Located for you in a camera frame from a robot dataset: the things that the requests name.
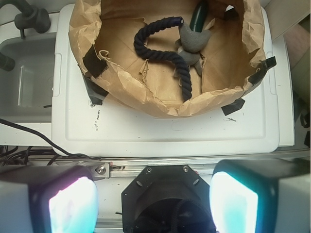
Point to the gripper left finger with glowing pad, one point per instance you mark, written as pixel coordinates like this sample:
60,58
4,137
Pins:
47,199

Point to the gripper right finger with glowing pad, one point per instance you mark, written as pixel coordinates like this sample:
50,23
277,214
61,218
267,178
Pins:
261,196

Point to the black tape strip right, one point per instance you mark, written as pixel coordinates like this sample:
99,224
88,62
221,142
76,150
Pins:
262,69

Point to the black tape strip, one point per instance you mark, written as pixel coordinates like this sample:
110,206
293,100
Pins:
262,69
93,63

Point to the black tape strip left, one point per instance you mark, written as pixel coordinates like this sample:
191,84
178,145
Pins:
93,63

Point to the brown paper bag basket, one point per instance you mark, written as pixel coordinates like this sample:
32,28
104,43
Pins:
231,56

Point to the grey plush toy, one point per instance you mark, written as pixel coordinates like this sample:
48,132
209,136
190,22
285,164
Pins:
190,44

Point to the grey toy faucet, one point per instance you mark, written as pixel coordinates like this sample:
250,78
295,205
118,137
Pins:
31,17

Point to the dark green cylinder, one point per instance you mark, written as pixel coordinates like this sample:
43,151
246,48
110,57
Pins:
199,16

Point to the black octagonal mount plate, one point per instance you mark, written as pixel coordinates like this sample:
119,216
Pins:
167,199

